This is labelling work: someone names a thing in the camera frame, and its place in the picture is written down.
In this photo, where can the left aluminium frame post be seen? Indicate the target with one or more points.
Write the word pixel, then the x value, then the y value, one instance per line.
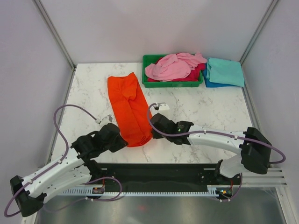
pixel 51 27

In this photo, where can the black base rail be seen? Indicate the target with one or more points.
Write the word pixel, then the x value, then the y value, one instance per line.
pixel 155 177

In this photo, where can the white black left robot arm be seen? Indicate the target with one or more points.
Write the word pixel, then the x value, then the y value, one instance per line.
pixel 76 166

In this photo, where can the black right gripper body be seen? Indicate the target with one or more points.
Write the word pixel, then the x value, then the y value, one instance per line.
pixel 156 135

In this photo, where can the orange t shirt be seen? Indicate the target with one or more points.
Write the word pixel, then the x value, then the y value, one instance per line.
pixel 130 109

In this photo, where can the right aluminium frame post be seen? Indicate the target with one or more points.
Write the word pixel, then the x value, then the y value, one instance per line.
pixel 265 18

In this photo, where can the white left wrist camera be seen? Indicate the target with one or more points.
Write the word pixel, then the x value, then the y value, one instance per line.
pixel 105 120

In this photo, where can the blue folded t shirt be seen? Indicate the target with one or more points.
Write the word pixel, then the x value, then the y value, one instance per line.
pixel 211 84

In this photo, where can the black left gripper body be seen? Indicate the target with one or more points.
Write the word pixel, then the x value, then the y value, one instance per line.
pixel 117 144

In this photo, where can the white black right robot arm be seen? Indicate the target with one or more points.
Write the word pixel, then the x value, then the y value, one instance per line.
pixel 251 149

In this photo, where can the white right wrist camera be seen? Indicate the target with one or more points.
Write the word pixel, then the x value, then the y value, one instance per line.
pixel 161 106

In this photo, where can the white slotted cable duct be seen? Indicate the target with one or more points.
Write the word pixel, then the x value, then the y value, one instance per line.
pixel 104 191

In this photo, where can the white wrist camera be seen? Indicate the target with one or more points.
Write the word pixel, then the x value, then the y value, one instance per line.
pixel 105 120
pixel 161 106

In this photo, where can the teal folded t shirt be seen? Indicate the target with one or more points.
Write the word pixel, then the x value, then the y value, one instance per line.
pixel 221 71

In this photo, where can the aluminium frame post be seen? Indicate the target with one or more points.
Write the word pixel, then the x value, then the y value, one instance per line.
pixel 265 18
pixel 51 27

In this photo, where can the green plastic bin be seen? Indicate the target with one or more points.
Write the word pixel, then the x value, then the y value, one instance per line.
pixel 148 59

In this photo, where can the pink t shirt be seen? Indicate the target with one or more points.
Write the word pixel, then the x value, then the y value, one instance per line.
pixel 191 60

